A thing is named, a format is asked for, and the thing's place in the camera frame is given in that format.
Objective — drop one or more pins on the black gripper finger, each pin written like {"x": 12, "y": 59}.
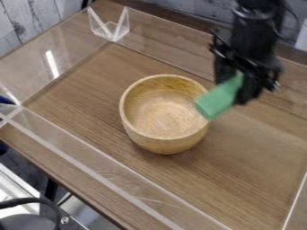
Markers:
{"x": 251, "y": 88}
{"x": 224, "y": 70}

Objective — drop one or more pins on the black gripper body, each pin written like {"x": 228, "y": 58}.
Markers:
{"x": 248, "y": 44}

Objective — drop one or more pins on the green rectangular block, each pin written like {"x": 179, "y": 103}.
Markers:
{"x": 217, "y": 100}

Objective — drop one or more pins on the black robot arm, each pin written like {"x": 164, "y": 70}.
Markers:
{"x": 264, "y": 4}

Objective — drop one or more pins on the brown wooden bowl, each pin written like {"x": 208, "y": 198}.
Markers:
{"x": 159, "y": 116}

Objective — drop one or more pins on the black table leg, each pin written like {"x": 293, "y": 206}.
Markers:
{"x": 50, "y": 189}

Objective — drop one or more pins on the clear acrylic corner bracket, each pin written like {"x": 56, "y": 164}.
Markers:
{"x": 112, "y": 31}

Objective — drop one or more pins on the clear acrylic enclosure wall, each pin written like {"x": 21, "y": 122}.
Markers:
{"x": 240, "y": 181}

